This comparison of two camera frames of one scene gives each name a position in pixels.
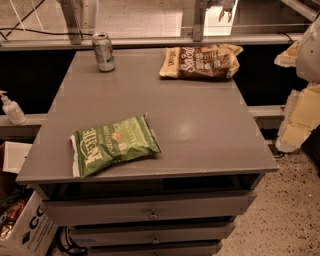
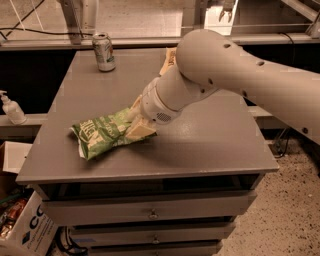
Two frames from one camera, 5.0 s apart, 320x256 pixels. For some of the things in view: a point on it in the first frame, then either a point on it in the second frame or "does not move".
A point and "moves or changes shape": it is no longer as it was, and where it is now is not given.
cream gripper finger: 288,57 → 163,101
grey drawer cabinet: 181,201 does not move
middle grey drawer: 151,234 does not move
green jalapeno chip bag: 96,147 moves or changes shape
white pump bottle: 12,109 does not move
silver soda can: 105,55 does not move
